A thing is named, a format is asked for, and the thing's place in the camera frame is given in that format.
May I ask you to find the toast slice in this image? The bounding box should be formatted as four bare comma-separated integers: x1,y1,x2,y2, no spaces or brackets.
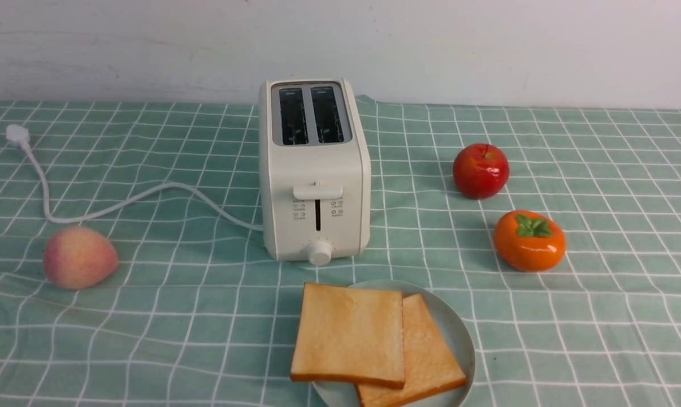
289,282,406,389
355,293,467,406

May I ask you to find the light green plate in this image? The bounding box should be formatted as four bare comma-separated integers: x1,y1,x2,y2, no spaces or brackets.
313,280,476,406

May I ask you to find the white two-slot toaster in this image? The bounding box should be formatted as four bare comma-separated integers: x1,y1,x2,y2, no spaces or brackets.
258,78,372,266

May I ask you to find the red apple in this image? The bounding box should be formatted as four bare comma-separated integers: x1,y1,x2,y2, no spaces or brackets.
452,142,510,200

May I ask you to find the green checkered tablecloth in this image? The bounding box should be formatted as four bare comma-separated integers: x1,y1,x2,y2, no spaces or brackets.
0,96,681,406

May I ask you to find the orange persimmon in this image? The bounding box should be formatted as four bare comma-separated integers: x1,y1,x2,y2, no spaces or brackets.
493,210,567,272

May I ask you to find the pink peach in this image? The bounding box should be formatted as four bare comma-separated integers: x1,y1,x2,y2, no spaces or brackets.
42,225,119,291

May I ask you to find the white power cable with plug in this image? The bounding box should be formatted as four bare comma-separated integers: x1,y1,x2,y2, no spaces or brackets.
5,124,263,232

